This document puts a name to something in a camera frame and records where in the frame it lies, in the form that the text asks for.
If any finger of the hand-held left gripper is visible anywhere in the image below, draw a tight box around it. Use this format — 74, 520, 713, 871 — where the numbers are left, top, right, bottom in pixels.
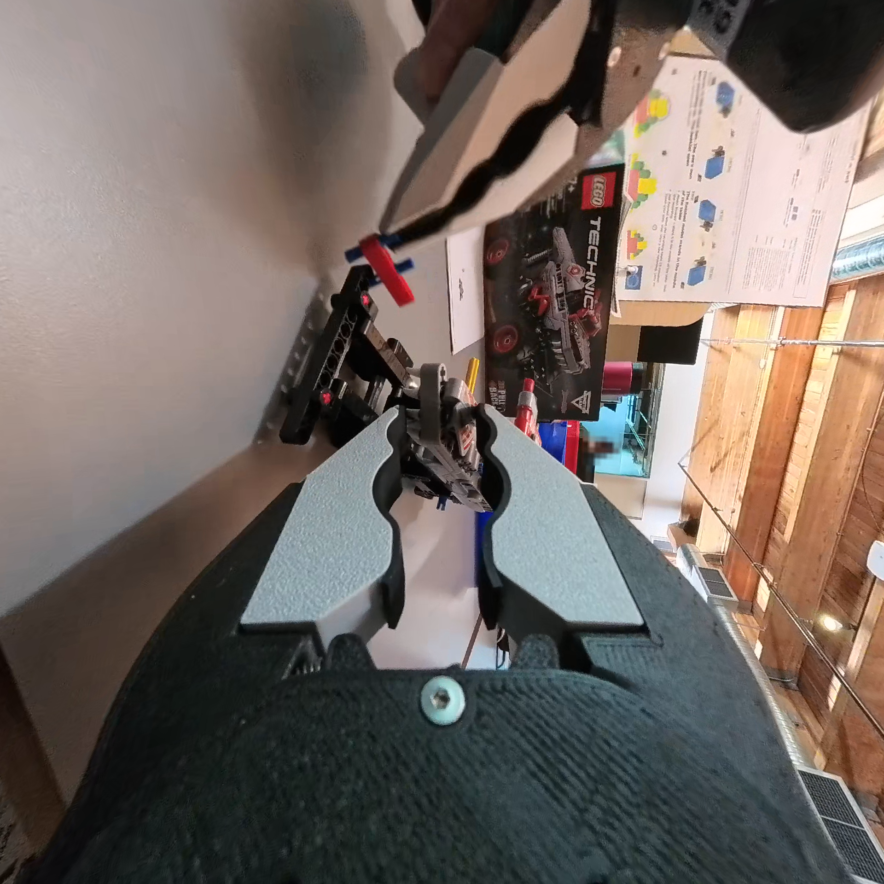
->
579, 24, 693, 132
378, 6, 596, 243

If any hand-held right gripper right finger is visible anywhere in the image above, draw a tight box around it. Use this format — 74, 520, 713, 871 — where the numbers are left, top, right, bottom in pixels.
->
478, 402, 649, 642

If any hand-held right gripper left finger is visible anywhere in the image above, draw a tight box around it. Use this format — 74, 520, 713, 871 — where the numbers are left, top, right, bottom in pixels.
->
239, 406, 407, 643

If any red beam with blue pins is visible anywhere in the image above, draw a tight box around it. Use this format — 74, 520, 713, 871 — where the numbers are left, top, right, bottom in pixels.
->
345, 233, 417, 308

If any toy brick vehicle model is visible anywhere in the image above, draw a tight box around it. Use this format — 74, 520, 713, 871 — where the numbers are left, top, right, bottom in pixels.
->
279, 262, 543, 515

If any grey desk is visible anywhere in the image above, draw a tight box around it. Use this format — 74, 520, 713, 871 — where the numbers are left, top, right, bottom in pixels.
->
0, 0, 512, 830

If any person's left hand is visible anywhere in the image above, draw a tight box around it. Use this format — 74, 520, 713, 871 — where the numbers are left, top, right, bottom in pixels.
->
413, 0, 513, 101

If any blue plastic bin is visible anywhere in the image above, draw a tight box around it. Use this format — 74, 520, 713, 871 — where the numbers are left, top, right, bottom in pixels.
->
475, 421, 582, 589

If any printed instruction poster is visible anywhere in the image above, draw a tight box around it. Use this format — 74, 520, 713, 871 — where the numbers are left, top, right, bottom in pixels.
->
615, 55, 871, 308

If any white air vent grille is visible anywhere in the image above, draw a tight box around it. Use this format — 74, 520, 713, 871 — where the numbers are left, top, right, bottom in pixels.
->
678, 544, 737, 603

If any white instruction booklet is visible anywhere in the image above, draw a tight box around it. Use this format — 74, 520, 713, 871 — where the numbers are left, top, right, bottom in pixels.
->
445, 228, 488, 356

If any black toy set box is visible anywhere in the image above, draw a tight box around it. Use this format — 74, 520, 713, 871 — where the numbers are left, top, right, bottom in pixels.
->
482, 164, 626, 424

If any black monitor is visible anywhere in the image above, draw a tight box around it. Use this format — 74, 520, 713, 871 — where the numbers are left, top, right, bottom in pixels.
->
635, 318, 703, 366

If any brown cardboard panel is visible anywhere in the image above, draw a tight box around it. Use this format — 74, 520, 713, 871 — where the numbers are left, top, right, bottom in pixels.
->
608, 28, 722, 331

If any dark air vent grille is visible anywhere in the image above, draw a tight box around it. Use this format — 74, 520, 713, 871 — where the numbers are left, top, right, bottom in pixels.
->
797, 763, 884, 881

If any metal ventilation duct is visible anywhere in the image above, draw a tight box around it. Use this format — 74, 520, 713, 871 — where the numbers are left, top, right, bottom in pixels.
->
832, 235, 884, 279

